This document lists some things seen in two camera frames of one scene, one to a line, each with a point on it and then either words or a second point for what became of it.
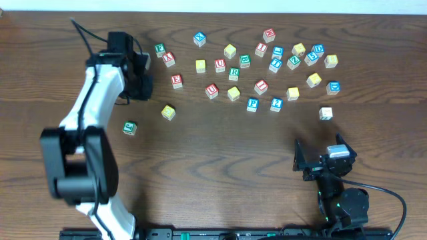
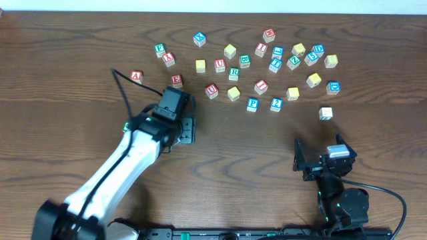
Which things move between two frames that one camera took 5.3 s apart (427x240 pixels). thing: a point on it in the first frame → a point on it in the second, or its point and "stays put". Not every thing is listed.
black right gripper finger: x=340 y=141 stays put
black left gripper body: x=141 y=87 → x=187 y=130
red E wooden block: x=177 y=81 stays put
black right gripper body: x=315 y=167 stays put
